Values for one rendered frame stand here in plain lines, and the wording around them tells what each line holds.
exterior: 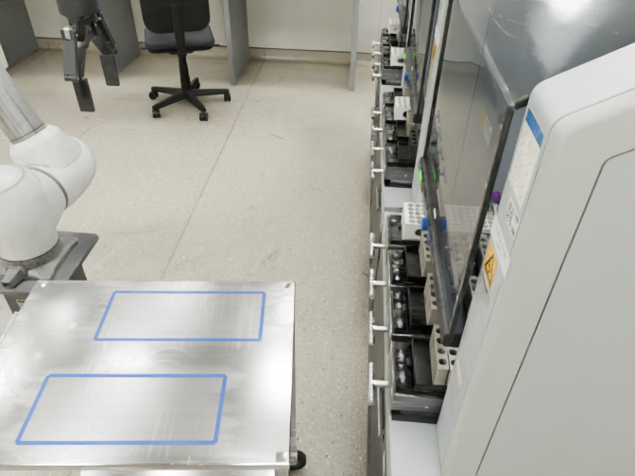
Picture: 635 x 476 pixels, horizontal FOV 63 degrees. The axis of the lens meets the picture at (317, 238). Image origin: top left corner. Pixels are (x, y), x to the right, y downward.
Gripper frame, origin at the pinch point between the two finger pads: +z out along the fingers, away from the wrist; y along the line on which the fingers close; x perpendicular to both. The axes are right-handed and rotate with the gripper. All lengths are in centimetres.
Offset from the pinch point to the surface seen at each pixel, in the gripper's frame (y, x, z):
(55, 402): 51, 4, 38
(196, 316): 28, 24, 38
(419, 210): -12, 74, 34
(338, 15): -360, 37, 81
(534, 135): 50, 75, -20
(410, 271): 8, 71, 38
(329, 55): -359, 30, 115
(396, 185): -43, 70, 46
